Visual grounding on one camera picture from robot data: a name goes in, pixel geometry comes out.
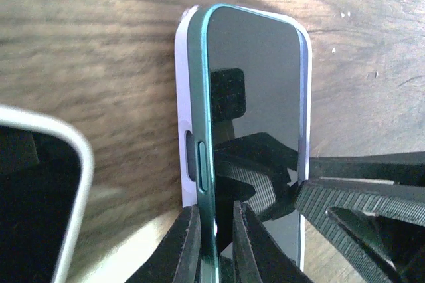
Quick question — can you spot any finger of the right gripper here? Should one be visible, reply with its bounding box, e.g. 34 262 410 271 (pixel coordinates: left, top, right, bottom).
295 179 424 282
309 152 424 183

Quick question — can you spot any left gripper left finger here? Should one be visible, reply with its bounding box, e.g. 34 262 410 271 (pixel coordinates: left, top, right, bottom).
127 205 201 283

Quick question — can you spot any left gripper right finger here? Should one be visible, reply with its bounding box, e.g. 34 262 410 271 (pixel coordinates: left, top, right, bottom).
232 201 311 283

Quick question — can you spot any purple phone case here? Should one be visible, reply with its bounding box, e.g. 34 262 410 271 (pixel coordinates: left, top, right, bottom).
174 4 313 274

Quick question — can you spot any black phone green edge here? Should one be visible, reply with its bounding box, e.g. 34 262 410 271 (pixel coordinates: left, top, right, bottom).
187 3 308 283

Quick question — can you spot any beige phone case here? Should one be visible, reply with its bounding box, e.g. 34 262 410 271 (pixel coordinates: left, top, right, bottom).
1 105 94 282

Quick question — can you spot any black phone silver edge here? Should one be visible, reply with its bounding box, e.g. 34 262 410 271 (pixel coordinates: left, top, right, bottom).
1 126 81 282

